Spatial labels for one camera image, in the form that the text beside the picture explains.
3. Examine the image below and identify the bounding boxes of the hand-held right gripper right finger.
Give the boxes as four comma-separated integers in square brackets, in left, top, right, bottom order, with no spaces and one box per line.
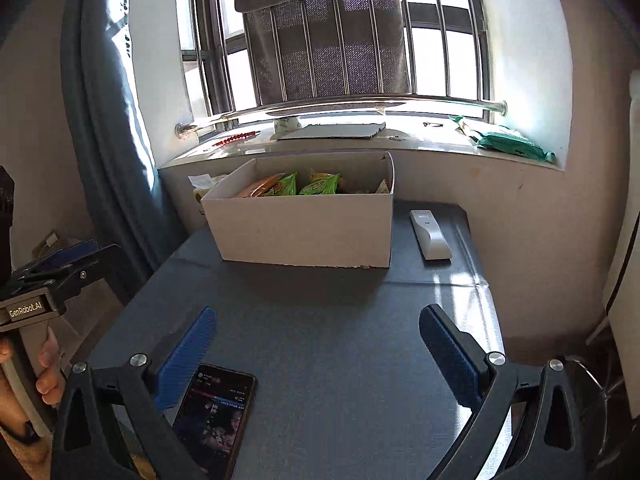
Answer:
[419,304,586,480]

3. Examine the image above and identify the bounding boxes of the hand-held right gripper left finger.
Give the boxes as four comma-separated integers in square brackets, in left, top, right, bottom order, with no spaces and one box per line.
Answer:
[50,306,218,480]

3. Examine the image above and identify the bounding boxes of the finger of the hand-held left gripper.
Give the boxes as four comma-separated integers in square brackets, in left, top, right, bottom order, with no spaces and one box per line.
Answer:
[32,239,101,275]
[12,244,121,301]

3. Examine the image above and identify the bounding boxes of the white cardboard box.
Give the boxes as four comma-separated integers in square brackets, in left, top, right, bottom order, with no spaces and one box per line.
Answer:
[200,151,396,269]

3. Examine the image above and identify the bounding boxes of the orange snack packet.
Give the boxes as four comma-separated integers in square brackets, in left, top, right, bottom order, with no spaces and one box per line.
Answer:
[235,174,286,199]

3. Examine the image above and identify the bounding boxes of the wide green snack packet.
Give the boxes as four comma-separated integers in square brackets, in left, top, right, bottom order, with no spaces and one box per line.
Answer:
[260,172,300,197]

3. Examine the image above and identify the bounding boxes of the long green snack packet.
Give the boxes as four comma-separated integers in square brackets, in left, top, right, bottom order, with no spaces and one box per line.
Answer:
[299,172,342,196]

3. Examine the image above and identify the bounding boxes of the person's left forearm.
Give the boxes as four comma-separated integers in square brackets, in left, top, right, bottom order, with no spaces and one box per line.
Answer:
[0,375,53,480]

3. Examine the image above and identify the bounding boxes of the person's left hand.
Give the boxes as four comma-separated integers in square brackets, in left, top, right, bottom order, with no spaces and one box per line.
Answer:
[0,332,66,407]

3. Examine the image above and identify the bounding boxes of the black smartphone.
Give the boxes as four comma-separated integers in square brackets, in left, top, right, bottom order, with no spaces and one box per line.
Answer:
[172,364,258,480]

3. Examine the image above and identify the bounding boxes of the white remote control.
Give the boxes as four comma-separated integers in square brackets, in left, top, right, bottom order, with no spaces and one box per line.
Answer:
[410,210,453,261]

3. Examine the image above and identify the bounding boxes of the blue-grey curtain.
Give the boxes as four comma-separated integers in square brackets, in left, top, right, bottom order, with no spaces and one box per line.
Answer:
[60,0,193,306]

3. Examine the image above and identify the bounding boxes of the tissue pack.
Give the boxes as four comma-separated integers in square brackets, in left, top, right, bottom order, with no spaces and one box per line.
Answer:
[188,173,232,216]

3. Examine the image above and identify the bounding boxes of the blue-grey table cover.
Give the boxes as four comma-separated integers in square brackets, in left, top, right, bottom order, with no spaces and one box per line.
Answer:
[85,200,506,480]

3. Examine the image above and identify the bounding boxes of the dark green plastic packet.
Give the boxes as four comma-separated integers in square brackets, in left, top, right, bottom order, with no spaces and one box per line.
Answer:
[472,130,556,164]

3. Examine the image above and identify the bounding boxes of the pale green packet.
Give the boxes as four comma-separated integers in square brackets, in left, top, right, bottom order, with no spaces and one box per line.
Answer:
[450,115,484,136]

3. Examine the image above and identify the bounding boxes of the flat cardboard sheet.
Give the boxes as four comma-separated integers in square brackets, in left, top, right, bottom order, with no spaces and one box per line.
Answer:
[272,121,387,141]

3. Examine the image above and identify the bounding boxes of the steel window grille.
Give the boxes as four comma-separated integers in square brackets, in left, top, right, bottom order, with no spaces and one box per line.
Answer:
[155,0,508,139]

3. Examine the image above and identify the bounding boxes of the grey hanging towel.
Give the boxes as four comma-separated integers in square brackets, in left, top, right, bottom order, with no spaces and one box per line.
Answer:
[243,0,414,107]

